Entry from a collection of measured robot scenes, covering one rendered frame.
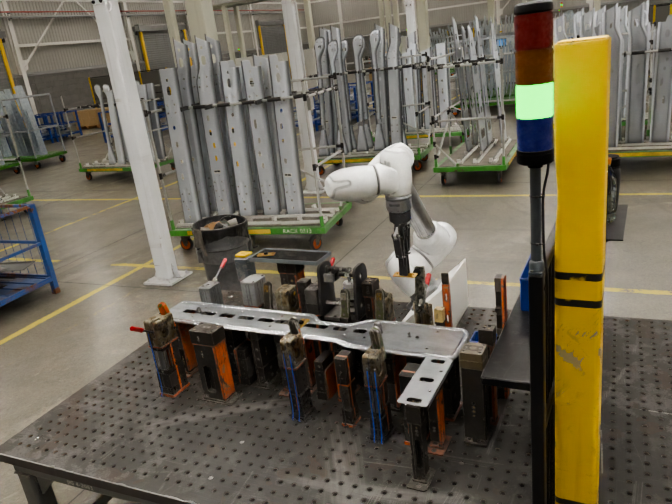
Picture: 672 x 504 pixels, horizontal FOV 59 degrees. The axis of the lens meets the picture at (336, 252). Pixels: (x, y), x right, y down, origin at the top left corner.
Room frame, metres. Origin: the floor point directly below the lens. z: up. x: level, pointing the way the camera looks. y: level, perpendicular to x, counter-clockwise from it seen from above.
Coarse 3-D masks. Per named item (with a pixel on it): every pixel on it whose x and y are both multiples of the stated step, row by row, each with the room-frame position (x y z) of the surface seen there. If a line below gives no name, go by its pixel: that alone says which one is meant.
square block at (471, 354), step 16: (464, 352) 1.71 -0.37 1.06; (480, 352) 1.70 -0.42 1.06; (464, 368) 1.71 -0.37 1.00; (480, 368) 1.68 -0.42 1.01; (464, 384) 1.71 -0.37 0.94; (480, 384) 1.69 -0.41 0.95; (464, 400) 1.72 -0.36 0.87; (480, 400) 1.69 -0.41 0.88; (464, 416) 1.72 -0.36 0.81; (480, 416) 1.69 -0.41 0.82; (480, 432) 1.69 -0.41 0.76
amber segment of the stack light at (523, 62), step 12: (552, 48) 1.13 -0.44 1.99; (516, 60) 1.15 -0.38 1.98; (528, 60) 1.13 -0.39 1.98; (540, 60) 1.12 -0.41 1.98; (552, 60) 1.13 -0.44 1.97; (516, 72) 1.15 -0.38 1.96; (528, 72) 1.13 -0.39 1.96; (540, 72) 1.12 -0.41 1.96; (552, 72) 1.13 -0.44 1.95; (516, 84) 1.15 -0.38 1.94; (528, 84) 1.13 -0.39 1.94
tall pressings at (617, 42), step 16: (592, 16) 8.32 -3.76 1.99; (608, 16) 8.03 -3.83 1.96; (640, 16) 8.05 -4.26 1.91; (592, 32) 8.09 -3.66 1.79; (608, 32) 8.02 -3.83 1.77; (640, 32) 8.04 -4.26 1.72; (656, 32) 8.16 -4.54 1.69; (640, 48) 8.03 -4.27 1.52; (656, 48) 7.89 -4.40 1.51; (640, 64) 8.02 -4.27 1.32; (656, 64) 7.88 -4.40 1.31; (640, 80) 8.01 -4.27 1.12; (656, 80) 7.89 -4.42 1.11; (640, 96) 7.99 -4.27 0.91; (656, 96) 7.90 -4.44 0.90; (640, 112) 7.97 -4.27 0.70; (656, 112) 7.88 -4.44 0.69; (640, 128) 7.95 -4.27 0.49; (656, 128) 7.87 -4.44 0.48; (608, 144) 7.93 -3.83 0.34
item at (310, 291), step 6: (306, 288) 2.39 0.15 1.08; (312, 288) 2.38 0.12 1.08; (306, 294) 2.37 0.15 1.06; (312, 294) 2.35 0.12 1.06; (306, 300) 2.37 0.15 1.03; (312, 300) 2.36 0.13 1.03; (318, 300) 2.35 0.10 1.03; (306, 306) 2.37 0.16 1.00; (312, 306) 2.36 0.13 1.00; (318, 306) 2.35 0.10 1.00; (312, 312) 2.36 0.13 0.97; (318, 312) 2.35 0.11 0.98; (318, 318) 2.36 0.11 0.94; (312, 324) 2.38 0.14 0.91; (318, 342) 2.36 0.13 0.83; (324, 342) 2.35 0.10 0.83; (318, 348) 2.36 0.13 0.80; (324, 348) 2.35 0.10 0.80; (318, 354) 2.37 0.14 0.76
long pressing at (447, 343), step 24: (216, 312) 2.43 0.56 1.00; (240, 312) 2.40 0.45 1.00; (264, 312) 2.37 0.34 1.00; (288, 312) 2.33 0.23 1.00; (312, 336) 2.09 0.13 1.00; (336, 336) 2.06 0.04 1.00; (360, 336) 2.03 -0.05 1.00; (384, 336) 2.01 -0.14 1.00; (432, 336) 1.96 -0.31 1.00; (456, 336) 1.93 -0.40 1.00
